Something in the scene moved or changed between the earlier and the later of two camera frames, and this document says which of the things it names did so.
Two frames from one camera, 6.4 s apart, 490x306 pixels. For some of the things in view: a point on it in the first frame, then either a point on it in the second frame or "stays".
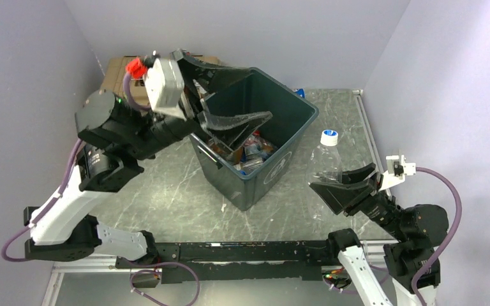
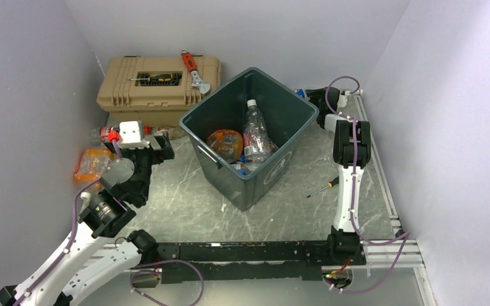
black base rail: [287, 261] stays
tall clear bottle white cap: [325, 164] to [257, 146]
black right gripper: [342, 194] to [314, 96]
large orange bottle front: [234, 157] stays
